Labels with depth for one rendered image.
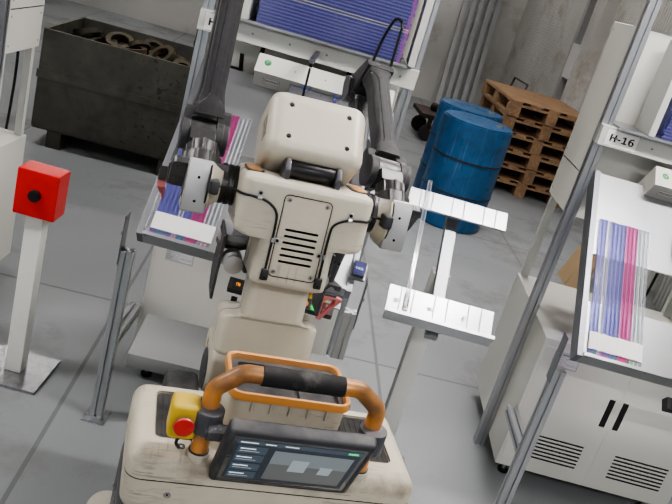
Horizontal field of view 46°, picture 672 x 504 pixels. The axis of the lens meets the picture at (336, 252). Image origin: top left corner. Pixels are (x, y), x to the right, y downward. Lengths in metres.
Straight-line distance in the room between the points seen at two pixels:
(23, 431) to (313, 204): 1.53
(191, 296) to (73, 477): 0.75
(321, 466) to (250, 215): 0.51
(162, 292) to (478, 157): 3.42
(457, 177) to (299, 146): 4.34
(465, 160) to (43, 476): 4.06
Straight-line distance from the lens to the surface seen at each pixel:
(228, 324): 1.74
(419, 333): 2.69
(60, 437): 2.81
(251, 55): 3.00
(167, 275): 2.92
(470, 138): 5.85
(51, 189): 2.73
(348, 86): 2.13
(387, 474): 1.55
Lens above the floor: 1.68
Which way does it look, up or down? 20 degrees down
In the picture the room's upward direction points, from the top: 16 degrees clockwise
